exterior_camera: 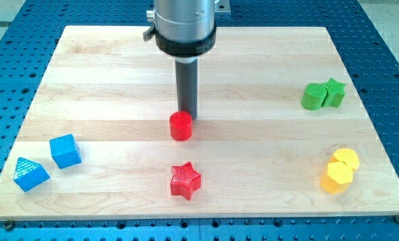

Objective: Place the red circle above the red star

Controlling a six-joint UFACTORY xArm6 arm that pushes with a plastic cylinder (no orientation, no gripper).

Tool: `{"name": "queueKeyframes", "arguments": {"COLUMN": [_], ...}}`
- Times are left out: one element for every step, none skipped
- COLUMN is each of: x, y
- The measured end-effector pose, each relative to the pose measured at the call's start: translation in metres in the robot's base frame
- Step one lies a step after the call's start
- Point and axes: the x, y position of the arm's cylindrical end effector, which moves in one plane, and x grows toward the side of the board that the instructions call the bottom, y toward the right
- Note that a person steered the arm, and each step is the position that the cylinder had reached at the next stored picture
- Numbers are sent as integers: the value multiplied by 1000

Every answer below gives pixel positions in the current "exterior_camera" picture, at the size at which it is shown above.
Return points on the red cylinder block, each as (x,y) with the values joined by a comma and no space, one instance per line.
(181,125)

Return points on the red star block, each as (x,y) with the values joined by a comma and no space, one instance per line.
(185,180)

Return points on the green star block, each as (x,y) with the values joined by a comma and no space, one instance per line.
(335,93)

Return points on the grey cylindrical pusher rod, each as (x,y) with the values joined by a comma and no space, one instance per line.
(186,84)

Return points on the wooden board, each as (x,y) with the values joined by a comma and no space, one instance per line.
(259,152)

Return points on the green cylinder block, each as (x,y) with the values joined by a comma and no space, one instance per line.
(313,96)

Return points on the blue cube block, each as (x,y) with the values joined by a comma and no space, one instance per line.
(65,151)

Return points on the yellow hexagon block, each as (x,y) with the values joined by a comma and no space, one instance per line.
(336,177)

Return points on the yellow half-round block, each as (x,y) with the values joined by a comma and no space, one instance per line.
(347,156)

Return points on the blue triangular prism block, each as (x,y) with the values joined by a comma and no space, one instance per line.
(29,174)

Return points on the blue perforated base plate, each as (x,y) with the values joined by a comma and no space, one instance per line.
(33,34)

